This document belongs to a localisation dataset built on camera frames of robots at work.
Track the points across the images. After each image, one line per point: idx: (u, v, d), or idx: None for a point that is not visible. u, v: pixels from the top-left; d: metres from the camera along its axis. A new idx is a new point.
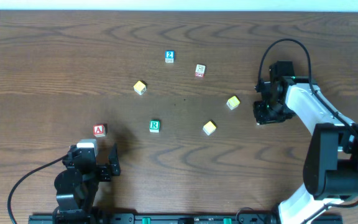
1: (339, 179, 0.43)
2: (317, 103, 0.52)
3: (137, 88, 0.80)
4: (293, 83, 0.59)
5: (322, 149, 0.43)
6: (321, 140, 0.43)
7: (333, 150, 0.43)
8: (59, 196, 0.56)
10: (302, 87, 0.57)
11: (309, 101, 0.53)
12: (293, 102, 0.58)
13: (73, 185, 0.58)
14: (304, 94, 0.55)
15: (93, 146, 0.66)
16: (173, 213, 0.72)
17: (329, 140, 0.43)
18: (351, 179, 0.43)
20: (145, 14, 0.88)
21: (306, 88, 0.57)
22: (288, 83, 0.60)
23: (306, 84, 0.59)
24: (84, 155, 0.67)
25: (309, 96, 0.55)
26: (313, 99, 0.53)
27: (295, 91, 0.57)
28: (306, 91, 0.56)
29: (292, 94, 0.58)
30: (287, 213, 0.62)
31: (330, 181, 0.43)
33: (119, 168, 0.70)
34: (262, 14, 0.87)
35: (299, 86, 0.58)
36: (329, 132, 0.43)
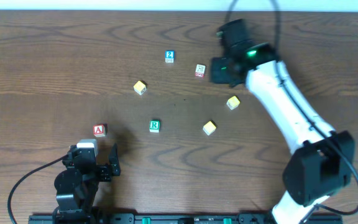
1: (326, 192, 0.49)
2: (288, 102, 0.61)
3: (137, 88, 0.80)
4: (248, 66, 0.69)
5: (309, 174, 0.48)
6: (307, 168, 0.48)
7: (316, 170, 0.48)
8: (59, 196, 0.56)
10: (267, 74, 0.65)
11: (283, 99, 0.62)
12: (261, 88, 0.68)
13: (73, 185, 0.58)
14: (273, 86, 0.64)
15: (93, 146, 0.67)
16: (173, 213, 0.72)
17: (311, 163, 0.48)
18: (336, 185, 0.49)
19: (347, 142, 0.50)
20: (145, 14, 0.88)
21: (272, 74, 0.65)
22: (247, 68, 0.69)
23: (266, 64, 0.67)
24: (84, 155, 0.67)
25: (278, 89, 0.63)
26: (283, 94, 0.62)
27: (255, 76, 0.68)
28: (273, 81, 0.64)
29: (258, 79, 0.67)
30: (283, 216, 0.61)
31: (318, 195, 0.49)
33: (119, 168, 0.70)
34: (262, 14, 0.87)
35: (264, 71, 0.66)
36: (309, 157, 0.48)
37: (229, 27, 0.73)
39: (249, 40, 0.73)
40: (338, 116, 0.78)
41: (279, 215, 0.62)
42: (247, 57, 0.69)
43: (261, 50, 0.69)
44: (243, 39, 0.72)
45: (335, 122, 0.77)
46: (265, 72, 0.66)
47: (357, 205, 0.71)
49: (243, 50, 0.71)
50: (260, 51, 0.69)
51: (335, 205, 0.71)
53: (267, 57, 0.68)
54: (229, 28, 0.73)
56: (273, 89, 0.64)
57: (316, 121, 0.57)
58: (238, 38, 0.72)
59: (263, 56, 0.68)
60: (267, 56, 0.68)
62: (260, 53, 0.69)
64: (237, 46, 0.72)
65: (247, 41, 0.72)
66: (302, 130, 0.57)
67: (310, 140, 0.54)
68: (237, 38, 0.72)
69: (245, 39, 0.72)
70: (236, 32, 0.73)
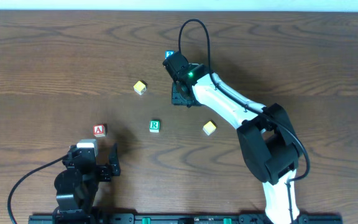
1: (277, 160, 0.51)
2: (224, 99, 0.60)
3: (137, 88, 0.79)
4: (192, 82, 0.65)
5: (253, 147, 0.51)
6: (249, 141, 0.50)
7: (261, 142, 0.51)
8: (59, 196, 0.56)
10: (204, 83, 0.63)
11: (220, 100, 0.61)
12: (203, 98, 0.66)
13: (73, 185, 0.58)
14: (209, 91, 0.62)
15: (93, 146, 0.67)
16: (173, 213, 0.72)
17: (253, 137, 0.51)
18: (287, 154, 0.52)
19: (280, 109, 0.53)
20: (145, 14, 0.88)
21: (209, 83, 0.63)
22: (190, 84, 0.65)
23: (204, 78, 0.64)
24: (84, 155, 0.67)
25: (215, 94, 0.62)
26: (220, 98, 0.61)
27: (198, 91, 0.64)
28: (210, 87, 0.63)
29: (198, 92, 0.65)
30: (274, 218, 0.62)
31: (273, 165, 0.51)
33: (119, 168, 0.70)
34: (261, 14, 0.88)
35: (200, 83, 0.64)
36: (251, 130, 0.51)
37: (172, 58, 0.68)
39: (189, 65, 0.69)
40: (338, 116, 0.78)
41: (272, 214, 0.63)
42: (188, 81, 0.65)
43: (202, 69, 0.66)
44: (184, 66, 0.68)
45: (335, 122, 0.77)
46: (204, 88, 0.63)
47: (357, 205, 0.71)
49: (186, 75, 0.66)
50: (199, 71, 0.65)
51: (335, 205, 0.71)
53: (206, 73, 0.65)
54: (169, 60, 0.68)
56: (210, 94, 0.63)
57: (249, 103, 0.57)
58: (179, 67, 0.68)
59: (202, 74, 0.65)
60: (204, 71, 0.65)
62: (198, 72, 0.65)
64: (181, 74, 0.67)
65: (188, 66, 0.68)
66: (240, 116, 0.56)
67: (247, 119, 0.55)
68: (178, 65, 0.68)
69: (186, 65, 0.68)
70: (176, 61, 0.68)
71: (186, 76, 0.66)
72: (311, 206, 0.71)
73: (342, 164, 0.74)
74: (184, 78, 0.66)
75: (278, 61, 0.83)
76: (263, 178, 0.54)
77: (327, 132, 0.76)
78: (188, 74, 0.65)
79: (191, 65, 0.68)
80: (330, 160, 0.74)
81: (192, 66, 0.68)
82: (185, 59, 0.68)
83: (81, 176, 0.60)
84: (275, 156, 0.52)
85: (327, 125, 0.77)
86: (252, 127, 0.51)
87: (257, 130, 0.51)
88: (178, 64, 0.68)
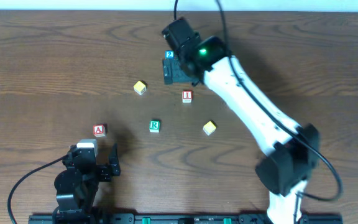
1: (296, 181, 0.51)
2: (248, 99, 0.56)
3: (137, 88, 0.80)
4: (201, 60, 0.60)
5: (283, 175, 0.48)
6: (281, 171, 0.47)
7: (290, 170, 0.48)
8: (59, 196, 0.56)
10: (225, 75, 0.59)
11: (249, 107, 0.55)
12: (219, 90, 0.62)
13: (73, 185, 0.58)
14: (232, 87, 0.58)
15: (93, 146, 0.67)
16: (173, 213, 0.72)
17: (286, 167, 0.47)
18: (304, 173, 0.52)
19: (312, 135, 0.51)
20: (145, 13, 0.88)
21: (230, 74, 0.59)
22: (199, 61, 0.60)
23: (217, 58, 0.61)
24: (84, 155, 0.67)
25: (245, 99, 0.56)
26: (251, 105, 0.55)
27: (212, 78, 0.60)
28: (233, 82, 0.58)
29: (214, 81, 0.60)
30: (276, 218, 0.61)
31: (291, 185, 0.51)
33: (119, 168, 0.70)
34: (262, 13, 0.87)
35: (217, 71, 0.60)
36: (285, 160, 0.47)
37: (174, 26, 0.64)
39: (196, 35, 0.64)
40: (338, 116, 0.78)
41: (274, 214, 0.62)
42: (197, 57, 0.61)
43: (214, 45, 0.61)
44: (189, 39, 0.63)
45: (336, 122, 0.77)
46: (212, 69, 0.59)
47: (357, 205, 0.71)
49: (192, 49, 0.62)
50: (211, 48, 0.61)
51: (335, 205, 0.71)
53: (219, 51, 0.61)
54: (172, 30, 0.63)
56: (237, 96, 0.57)
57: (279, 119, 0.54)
58: (185, 40, 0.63)
59: (215, 53, 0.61)
60: (215, 47, 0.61)
62: (209, 47, 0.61)
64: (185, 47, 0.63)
65: (194, 38, 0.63)
66: (270, 130, 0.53)
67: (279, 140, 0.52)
68: (183, 37, 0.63)
69: (192, 37, 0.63)
70: (179, 31, 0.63)
71: (194, 51, 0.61)
72: (311, 206, 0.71)
73: (343, 164, 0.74)
74: (192, 53, 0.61)
75: (278, 61, 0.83)
76: (273, 190, 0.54)
77: (327, 132, 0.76)
78: (197, 50, 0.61)
79: (197, 37, 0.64)
80: (330, 160, 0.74)
81: (199, 38, 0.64)
82: (191, 30, 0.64)
83: (81, 176, 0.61)
84: (296, 178, 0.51)
85: (327, 125, 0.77)
86: (286, 155, 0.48)
87: (289, 158, 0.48)
88: (183, 36, 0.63)
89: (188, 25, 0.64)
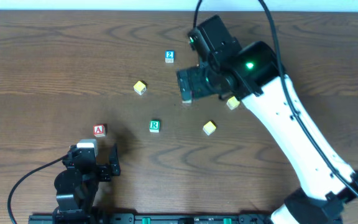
1: None
2: (302, 136, 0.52)
3: (137, 88, 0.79)
4: (245, 75, 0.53)
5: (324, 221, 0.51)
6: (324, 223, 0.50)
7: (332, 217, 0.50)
8: (59, 197, 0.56)
10: (278, 105, 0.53)
11: (301, 143, 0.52)
12: (268, 119, 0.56)
13: (73, 185, 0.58)
14: (284, 119, 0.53)
15: (93, 146, 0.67)
16: (173, 213, 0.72)
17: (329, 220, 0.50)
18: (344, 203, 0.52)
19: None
20: (145, 13, 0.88)
21: (284, 106, 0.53)
22: (241, 77, 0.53)
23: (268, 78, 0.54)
24: (84, 155, 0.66)
25: (298, 135, 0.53)
26: (303, 142, 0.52)
27: (258, 102, 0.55)
28: (288, 114, 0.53)
29: (265, 108, 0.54)
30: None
31: None
33: (119, 168, 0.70)
34: (262, 14, 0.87)
35: (267, 95, 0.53)
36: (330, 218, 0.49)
37: (206, 28, 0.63)
39: (231, 40, 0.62)
40: (339, 116, 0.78)
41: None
42: (241, 71, 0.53)
43: (261, 59, 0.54)
44: (225, 43, 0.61)
45: (336, 122, 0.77)
46: (258, 92, 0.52)
47: (357, 205, 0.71)
49: (228, 56, 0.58)
50: (258, 62, 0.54)
51: None
53: (268, 66, 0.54)
54: (206, 32, 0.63)
56: (288, 130, 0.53)
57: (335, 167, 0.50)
58: (220, 43, 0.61)
59: (262, 68, 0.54)
60: (263, 62, 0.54)
62: (254, 60, 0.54)
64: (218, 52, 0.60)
65: (230, 43, 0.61)
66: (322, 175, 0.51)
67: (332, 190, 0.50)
68: (218, 41, 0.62)
69: (229, 42, 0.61)
70: (211, 34, 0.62)
71: (237, 63, 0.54)
72: None
73: None
74: (235, 65, 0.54)
75: None
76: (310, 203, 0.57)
77: (327, 132, 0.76)
78: (240, 63, 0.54)
79: (236, 43, 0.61)
80: None
81: (237, 45, 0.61)
82: (226, 33, 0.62)
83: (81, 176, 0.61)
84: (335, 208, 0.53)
85: (327, 125, 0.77)
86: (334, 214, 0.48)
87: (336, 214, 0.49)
88: (219, 39, 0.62)
89: (224, 27, 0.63)
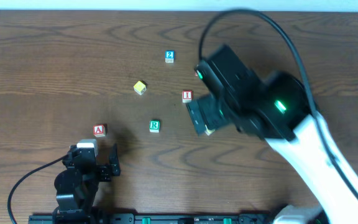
1: None
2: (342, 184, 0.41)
3: (137, 88, 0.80)
4: (275, 118, 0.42)
5: None
6: None
7: None
8: (59, 196, 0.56)
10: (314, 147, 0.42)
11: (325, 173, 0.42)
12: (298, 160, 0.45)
13: (73, 185, 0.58)
14: (321, 165, 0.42)
15: (93, 146, 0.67)
16: (173, 213, 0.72)
17: None
18: None
19: None
20: (145, 13, 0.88)
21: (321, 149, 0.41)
22: (270, 121, 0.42)
23: (301, 119, 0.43)
24: (84, 155, 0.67)
25: (325, 174, 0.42)
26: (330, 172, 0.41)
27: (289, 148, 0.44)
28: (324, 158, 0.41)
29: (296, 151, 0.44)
30: None
31: None
33: (119, 168, 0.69)
34: (262, 14, 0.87)
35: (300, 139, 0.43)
36: None
37: (217, 61, 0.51)
39: (246, 71, 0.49)
40: (339, 116, 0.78)
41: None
42: (270, 113, 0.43)
43: (289, 97, 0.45)
44: (238, 75, 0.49)
45: (336, 122, 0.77)
46: (291, 136, 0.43)
47: None
49: (247, 92, 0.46)
50: (288, 103, 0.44)
51: None
53: (298, 107, 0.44)
54: (212, 64, 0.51)
56: (324, 179, 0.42)
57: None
58: (232, 76, 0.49)
59: (293, 108, 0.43)
60: (291, 100, 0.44)
62: (282, 99, 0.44)
64: (234, 88, 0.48)
65: (245, 76, 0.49)
66: None
67: None
68: (230, 75, 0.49)
69: (243, 73, 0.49)
70: (224, 66, 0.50)
71: (263, 103, 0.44)
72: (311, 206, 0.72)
73: None
74: (260, 106, 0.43)
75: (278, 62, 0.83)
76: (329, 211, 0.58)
77: None
78: (266, 102, 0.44)
79: (252, 74, 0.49)
80: None
81: (253, 76, 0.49)
82: (237, 63, 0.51)
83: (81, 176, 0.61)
84: None
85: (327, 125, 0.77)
86: None
87: None
88: (232, 71, 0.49)
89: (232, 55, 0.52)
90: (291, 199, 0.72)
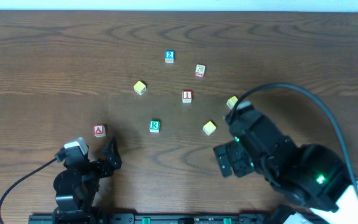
1: None
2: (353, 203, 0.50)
3: (137, 88, 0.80)
4: (320, 194, 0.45)
5: None
6: None
7: None
8: (59, 198, 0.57)
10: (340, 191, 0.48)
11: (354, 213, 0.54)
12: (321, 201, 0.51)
13: (73, 186, 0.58)
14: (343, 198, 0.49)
15: (78, 145, 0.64)
16: (173, 213, 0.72)
17: None
18: None
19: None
20: (145, 13, 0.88)
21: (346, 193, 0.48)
22: (316, 196, 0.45)
23: (339, 186, 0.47)
24: (72, 155, 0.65)
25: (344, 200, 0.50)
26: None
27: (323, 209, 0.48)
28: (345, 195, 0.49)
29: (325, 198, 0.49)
30: None
31: None
33: (117, 161, 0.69)
34: (262, 14, 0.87)
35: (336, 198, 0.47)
36: None
37: (256, 131, 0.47)
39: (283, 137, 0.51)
40: (338, 116, 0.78)
41: None
42: (315, 190, 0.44)
43: (329, 168, 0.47)
44: (278, 143, 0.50)
45: (335, 122, 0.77)
46: (333, 206, 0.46)
47: None
49: (283, 160, 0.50)
50: (327, 173, 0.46)
51: None
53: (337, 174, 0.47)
54: (256, 130, 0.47)
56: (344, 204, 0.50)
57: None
58: (273, 145, 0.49)
59: (333, 178, 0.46)
60: (332, 170, 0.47)
62: (323, 172, 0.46)
64: (273, 157, 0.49)
65: (282, 142, 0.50)
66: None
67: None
68: (271, 143, 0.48)
69: (280, 140, 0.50)
70: (263, 135, 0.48)
71: (306, 179, 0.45)
72: None
73: None
74: (304, 182, 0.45)
75: (278, 62, 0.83)
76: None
77: (326, 132, 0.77)
78: (310, 178, 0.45)
79: (287, 140, 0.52)
80: None
81: (288, 143, 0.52)
82: (277, 128, 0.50)
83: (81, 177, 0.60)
84: None
85: (327, 126, 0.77)
86: None
87: None
88: (274, 140, 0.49)
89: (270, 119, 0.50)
90: None
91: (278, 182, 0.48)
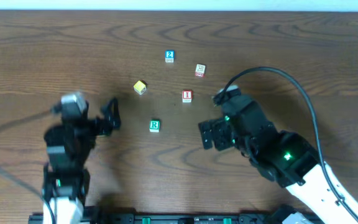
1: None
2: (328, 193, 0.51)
3: (137, 88, 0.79)
4: (286, 169, 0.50)
5: None
6: None
7: None
8: (50, 150, 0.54)
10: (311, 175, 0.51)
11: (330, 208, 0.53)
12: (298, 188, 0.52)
13: (64, 138, 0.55)
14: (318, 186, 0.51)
15: (76, 99, 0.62)
16: (173, 213, 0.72)
17: None
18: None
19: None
20: (145, 13, 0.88)
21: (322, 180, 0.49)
22: (282, 170, 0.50)
23: (307, 165, 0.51)
24: (66, 109, 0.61)
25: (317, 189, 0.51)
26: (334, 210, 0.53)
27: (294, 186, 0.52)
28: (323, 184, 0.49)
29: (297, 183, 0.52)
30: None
31: None
33: (116, 121, 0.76)
34: (262, 13, 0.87)
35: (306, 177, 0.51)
36: None
37: (246, 114, 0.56)
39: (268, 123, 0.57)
40: (338, 116, 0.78)
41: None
42: (279, 164, 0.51)
43: (299, 149, 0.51)
44: (262, 127, 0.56)
45: (335, 122, 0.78)
46: (299, 182, 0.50)
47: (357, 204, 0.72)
49: (266, 143, 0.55)
50: (296, 152, 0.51)
51: None
53: (307, 155, 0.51)
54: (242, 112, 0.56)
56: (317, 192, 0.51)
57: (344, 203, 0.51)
58: (258, 128, 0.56)
59: (301, 158, 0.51)
60: (301, 150, 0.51)
62: (293, 152, 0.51)
64: (256, 137, 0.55)
65: (266, 127, 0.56)
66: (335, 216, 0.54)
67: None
68: (256, 125, 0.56)
69: (265, 125, 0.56)
70: (252, 119, 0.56)
71: (275, 155, 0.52)
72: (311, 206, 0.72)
73: (342, 164, 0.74)
74: (271, 157, 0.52)
75: (278, 62, 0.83)
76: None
77: (326, 131, 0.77)
78: (277, 154, 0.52)
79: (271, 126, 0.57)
80: (329, 160, 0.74)
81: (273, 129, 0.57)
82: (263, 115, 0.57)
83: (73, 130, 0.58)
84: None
85: (327, 126, 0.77)
86: None
87: None
88: (258, 122, 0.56)
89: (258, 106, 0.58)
90: (291, 199, 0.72)
91: (257, 158, 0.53)
